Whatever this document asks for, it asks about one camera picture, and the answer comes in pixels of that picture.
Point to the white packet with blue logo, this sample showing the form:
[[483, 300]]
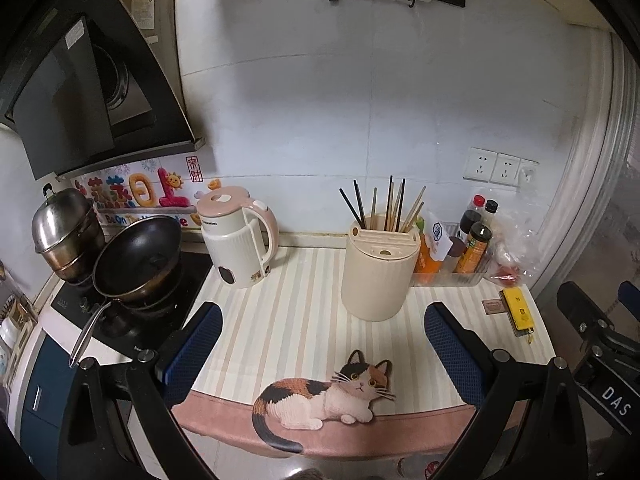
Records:
[[439, 232]]

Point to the black gas stove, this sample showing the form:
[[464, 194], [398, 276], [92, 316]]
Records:
[[195, 270]]

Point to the white wall socket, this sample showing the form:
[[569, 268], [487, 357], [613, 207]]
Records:
[[480, 165], [529, 172], [506, 169]]

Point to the clear plastic tray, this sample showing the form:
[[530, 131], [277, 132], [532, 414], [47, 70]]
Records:
[[450, 280]]

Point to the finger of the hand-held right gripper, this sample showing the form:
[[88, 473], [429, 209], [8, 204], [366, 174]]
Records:
[[580, 305], [631, 294]]

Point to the brown lid clear jar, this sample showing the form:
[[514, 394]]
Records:
[[456, 251]]

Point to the yellow handheld device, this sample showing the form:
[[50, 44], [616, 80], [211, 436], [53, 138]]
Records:
[[520, 310]]

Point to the green packet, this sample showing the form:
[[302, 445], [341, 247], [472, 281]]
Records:
[[420, 223]]

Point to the red food item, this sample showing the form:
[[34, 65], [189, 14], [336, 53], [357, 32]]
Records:
[[507, 270]]

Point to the red cap sauce bottle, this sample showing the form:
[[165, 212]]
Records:
[[470, 222]]

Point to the black range hood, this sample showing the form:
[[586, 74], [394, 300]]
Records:
[[60, 85]]

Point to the clear plastic bag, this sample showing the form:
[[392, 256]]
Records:
[[520, 240]]

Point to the bunch of chopsticks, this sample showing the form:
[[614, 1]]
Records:
[[390, 205]]

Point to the pink and white electric kettle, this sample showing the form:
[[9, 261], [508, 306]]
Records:
[[235, 245]]

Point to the small brown card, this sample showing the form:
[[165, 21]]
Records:
[[492, 306]]

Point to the colourful wall sticker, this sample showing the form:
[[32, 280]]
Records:
[[150, 192]]

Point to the blue cabinet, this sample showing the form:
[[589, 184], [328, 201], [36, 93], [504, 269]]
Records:
[[45, 385]]

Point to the striped mat with cat print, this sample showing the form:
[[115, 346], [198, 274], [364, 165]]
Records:
[[300, 320]]

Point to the cream ribbed utensil holder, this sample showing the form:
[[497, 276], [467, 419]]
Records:
[[375, 280]]

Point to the black cap orange label bottle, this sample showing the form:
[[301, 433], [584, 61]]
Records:
[[472, 260]]

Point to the white door frame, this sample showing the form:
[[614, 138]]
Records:
[[595, 135]]

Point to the orange packet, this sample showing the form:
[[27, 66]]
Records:
[[425, 260]]

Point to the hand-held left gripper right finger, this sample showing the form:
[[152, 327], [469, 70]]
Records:
[[452, 355]]

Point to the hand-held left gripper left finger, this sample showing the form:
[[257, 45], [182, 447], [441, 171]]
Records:
[[192, 355]]

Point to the stainless steel steamer pot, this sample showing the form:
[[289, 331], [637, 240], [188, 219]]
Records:
[[60, 225]]

